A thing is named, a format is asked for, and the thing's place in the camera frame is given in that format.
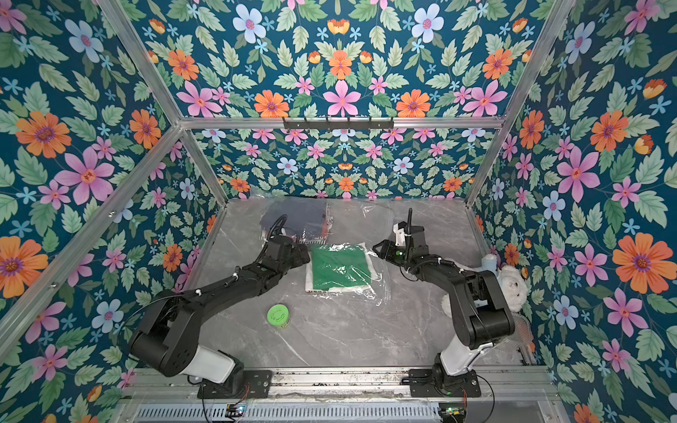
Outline clear vacuum bag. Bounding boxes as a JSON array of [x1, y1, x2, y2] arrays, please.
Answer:
[[304, 200, 393, 306]]

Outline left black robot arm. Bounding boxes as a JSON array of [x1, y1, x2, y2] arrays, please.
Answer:
[[130, 214, 310, 386]]

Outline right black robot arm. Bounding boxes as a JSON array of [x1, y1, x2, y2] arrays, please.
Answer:
[[372, 209, 516, 390]]

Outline bag of folded clothes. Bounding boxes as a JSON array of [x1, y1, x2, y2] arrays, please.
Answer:
[[260, 197, 333, 244]]

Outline green round lid container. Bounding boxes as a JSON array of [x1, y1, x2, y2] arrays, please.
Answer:
[[266, 304, 290, 328]]

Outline white folded garment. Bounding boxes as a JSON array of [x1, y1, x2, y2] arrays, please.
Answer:
[[304, 242, 379, 295]]

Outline white teddy bear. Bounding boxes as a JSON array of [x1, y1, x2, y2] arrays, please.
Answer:
[[454, 254, 528, 313]]

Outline black hook rail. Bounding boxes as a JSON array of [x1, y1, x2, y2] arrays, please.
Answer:
[[282, 117, 395, 131]]

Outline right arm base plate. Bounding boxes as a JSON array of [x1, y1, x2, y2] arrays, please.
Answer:
[[400, 367, 481, 398]]

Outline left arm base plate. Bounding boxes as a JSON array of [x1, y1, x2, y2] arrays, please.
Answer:
[[197, 370, 273, 400]]

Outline aluminium front rail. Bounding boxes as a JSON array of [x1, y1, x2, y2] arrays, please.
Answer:
[[123, 365, 561, 402]]

